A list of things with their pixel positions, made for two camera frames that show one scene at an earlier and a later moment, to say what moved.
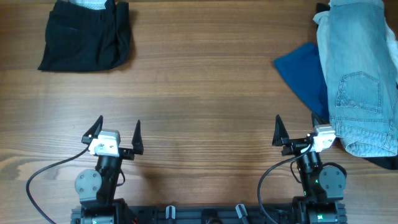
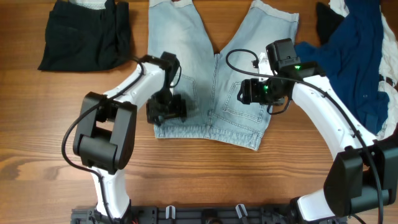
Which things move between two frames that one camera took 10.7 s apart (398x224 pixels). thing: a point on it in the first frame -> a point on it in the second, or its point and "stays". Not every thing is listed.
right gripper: [280, 137] -> [250, 89]
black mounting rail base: [211, 214] stays
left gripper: [138, 145] -> [179, 107]
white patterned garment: [92, 4] stays
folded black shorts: [86, 40] stays
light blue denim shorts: [361, 76] -> [212, 81]
